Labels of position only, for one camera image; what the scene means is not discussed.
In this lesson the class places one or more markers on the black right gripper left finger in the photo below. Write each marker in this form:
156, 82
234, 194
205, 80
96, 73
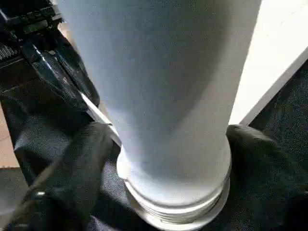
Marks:
67, 187

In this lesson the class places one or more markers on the black work mat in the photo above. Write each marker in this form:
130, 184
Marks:
33, 134

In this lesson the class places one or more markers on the white plastic table leg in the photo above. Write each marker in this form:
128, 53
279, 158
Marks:
163, 96

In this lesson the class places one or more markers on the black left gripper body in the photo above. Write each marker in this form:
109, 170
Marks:
29, 29

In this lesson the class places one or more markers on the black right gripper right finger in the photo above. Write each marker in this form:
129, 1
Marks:
269, 183

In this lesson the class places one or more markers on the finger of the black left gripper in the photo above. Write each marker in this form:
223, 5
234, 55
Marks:
62, 77

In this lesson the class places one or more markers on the white plastic table top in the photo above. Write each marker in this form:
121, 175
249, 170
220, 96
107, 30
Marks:
274, 57

